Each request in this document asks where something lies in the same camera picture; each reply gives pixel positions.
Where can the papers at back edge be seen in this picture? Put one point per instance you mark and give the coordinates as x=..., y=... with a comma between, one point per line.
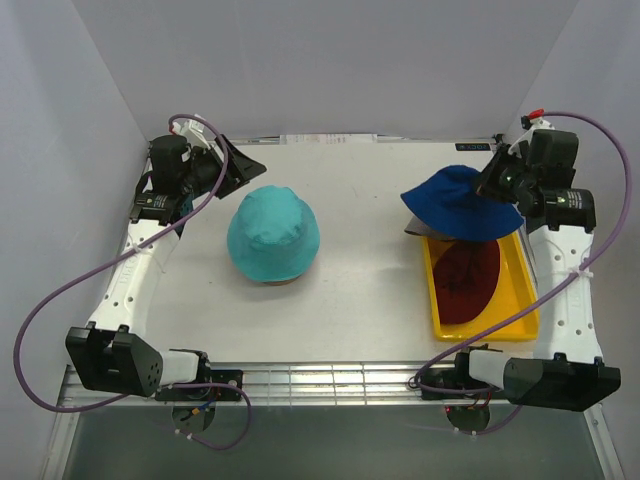
x=328, y=139

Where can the grey cap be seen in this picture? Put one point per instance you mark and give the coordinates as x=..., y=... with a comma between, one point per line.
x=417, y=228

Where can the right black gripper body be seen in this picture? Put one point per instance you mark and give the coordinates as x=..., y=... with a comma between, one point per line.
x=514, y=173

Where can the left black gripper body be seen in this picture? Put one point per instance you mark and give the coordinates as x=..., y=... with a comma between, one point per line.
x=207, y=169

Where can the teal bucket hat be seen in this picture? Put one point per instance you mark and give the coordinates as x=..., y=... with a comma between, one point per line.
x=273, y=235

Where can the dark corner label sticker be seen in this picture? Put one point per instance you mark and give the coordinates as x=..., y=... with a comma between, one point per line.
x=472, y=146

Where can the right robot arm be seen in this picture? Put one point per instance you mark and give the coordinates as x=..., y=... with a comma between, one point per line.
x=567, y=370

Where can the aluminium front rail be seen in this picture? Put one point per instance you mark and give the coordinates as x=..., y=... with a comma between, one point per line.
x=295, y=385

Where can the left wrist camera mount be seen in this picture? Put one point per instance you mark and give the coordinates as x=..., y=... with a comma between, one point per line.
x=192, y=130

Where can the dark red hat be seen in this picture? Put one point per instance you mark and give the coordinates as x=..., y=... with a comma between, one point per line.
x=465, y=279

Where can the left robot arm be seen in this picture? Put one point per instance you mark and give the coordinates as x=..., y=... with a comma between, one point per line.
x=110, y=353

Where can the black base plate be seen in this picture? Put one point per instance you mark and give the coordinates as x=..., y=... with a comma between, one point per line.
x=222, y=387
x=447, y=383

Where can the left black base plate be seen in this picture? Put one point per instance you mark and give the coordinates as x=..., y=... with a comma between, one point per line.
x=222, y=387

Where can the blue bucket hat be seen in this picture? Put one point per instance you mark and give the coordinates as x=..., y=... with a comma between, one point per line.
x=447, y=203

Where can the yellow plastic tray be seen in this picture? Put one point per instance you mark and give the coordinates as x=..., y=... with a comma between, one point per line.
x=515, y=290

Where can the wooden hat stand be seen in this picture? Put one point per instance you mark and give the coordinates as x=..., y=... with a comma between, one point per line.
x=280, y=282

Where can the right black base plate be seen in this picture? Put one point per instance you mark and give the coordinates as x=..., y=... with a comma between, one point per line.
x=447, y=383

